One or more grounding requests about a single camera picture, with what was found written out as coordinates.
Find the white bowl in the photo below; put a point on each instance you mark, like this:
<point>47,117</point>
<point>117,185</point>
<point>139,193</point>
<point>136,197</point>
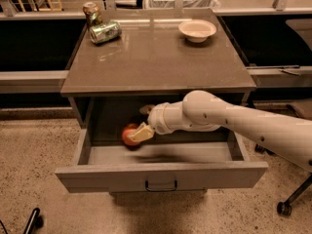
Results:
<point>197,30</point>

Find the black office chair base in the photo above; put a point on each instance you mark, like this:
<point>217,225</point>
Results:
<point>285,208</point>

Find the grey cabinet counter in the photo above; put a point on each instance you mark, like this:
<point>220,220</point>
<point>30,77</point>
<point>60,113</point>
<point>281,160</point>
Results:
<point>153,57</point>

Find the open grey top drawer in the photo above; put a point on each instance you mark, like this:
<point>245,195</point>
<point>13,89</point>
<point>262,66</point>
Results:
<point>197,161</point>

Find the upright green soda can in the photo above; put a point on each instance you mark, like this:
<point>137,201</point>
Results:
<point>92,13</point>

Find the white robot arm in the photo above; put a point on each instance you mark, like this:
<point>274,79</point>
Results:
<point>199,111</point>

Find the black drawer handle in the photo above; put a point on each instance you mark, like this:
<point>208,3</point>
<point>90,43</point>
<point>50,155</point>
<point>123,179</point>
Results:
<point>149,187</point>

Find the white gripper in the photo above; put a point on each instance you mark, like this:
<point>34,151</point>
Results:
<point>157,119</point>

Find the white wire basket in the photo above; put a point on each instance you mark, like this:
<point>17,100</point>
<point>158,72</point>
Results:
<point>187,4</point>

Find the red apple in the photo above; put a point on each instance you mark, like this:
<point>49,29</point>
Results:
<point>125,134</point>

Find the black chair leg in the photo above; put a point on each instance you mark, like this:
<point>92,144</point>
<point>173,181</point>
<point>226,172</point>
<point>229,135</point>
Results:
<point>35,221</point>

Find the lying green soda can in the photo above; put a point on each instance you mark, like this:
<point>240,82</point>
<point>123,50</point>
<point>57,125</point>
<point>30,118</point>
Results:
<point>105,32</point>

